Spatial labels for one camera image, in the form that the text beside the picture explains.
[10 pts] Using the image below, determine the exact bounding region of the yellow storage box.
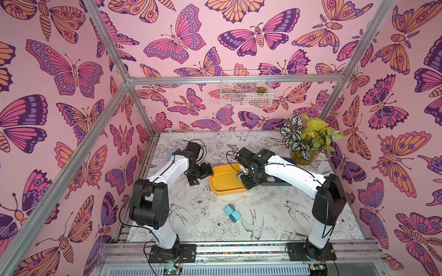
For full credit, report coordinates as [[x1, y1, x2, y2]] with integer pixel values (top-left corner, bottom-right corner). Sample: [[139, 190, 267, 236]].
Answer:
[[209, 163, 247, 196]]

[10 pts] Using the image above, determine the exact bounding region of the teal storage box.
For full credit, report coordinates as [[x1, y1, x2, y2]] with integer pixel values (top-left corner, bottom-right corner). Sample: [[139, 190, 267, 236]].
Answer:
[[260, 158, 298, 187]]

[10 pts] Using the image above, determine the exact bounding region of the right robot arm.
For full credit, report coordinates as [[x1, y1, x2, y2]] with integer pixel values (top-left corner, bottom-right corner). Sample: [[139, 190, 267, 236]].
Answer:
[[235, 147, 347, 250]]

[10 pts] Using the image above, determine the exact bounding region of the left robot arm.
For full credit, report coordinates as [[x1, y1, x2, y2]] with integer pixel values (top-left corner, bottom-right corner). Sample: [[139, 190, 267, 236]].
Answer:
[[128, 139, 214, 250]]

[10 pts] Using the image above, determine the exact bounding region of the light blue scoop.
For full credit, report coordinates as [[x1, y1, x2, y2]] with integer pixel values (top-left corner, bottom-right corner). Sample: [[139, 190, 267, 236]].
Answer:
[[167, 149, 175, 161]]

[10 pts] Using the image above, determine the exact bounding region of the potted plant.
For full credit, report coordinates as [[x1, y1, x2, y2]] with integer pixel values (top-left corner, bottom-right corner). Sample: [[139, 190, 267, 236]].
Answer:
[[280, 113, 344, 166]]

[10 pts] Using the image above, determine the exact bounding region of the white wire basket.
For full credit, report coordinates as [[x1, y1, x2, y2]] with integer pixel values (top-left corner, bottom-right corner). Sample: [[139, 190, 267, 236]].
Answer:
[[219, 74, 274, 109]]

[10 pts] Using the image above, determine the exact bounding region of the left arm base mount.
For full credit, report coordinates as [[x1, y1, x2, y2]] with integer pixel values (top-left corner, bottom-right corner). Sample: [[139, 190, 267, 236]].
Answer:
[[148, 244, 197, 263]]

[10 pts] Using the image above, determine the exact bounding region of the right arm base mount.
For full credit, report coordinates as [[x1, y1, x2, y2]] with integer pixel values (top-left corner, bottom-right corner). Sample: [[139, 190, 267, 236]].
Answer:
[[284, 242, 337, 262]]

